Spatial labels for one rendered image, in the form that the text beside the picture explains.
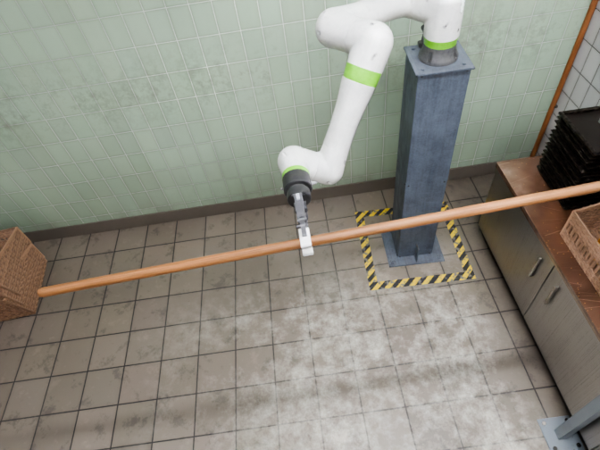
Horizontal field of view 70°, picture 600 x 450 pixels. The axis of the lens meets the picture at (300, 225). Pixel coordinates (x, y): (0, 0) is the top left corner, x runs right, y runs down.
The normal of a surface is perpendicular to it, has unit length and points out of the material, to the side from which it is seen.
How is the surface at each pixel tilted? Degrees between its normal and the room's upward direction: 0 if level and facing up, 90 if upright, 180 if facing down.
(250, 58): 90
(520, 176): 0
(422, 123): 90
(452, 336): 0
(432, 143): 90
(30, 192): 90
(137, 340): 0
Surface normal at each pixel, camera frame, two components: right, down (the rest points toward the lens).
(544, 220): -0.11, -0.64
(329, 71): 0.10, 0.76
